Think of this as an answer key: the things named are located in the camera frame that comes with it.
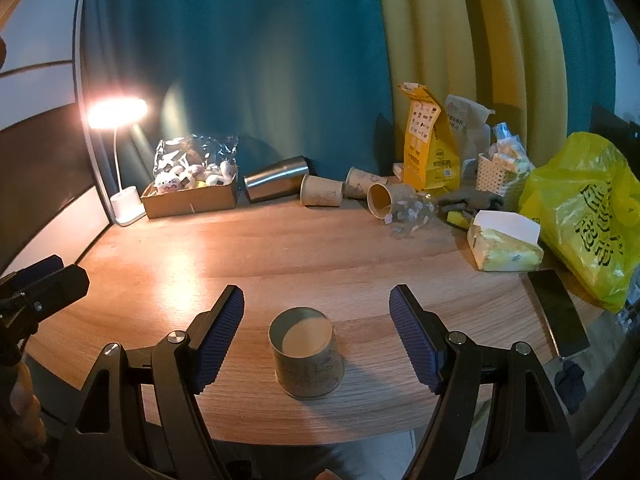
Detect dark grey cloth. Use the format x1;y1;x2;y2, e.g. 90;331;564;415
436;186;505;212

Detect white woven basket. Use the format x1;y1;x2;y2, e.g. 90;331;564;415
474;152;534;212

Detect white paper bag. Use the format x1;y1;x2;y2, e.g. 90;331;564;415
444;93;496;182

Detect yellow curtain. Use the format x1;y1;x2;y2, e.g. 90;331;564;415
372;0;571;126

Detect yellow plastic bag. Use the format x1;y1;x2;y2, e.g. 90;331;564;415
518;132;640;314

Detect yellow paper bag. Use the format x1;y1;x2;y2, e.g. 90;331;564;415
397;82;459;194

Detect white desk lamp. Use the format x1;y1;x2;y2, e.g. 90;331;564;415
87;97;149;226

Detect teal curtain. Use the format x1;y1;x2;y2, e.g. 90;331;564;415
80;0;621;211

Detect black phone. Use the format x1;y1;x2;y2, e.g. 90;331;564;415
524;268;591;362

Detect brown cardboard box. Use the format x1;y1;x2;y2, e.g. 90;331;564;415
141;179;239;220

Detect printed paper cup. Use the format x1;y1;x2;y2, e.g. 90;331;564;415
366;182;417;221
268;307;345;400
300;173;345;208
345;166;389;200

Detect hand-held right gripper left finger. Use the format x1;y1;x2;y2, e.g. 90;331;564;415
65;285;245;480

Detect clear plastic bag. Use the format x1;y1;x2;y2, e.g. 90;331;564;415
385;192;442;239

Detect yellow tissue pack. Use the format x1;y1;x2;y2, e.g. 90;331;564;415
467;210;545;273

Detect person's left hand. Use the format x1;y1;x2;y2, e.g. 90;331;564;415
7;355;49;463

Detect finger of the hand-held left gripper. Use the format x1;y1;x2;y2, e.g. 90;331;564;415
20;263;91;325
2;254;66;291

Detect stainless steel tumbler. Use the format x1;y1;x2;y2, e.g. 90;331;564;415
243;155;312;205

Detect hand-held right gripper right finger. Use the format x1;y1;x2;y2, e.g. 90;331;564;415
389;284;583;480

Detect dark blue cloth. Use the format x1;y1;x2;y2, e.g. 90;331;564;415
554;359;587;413

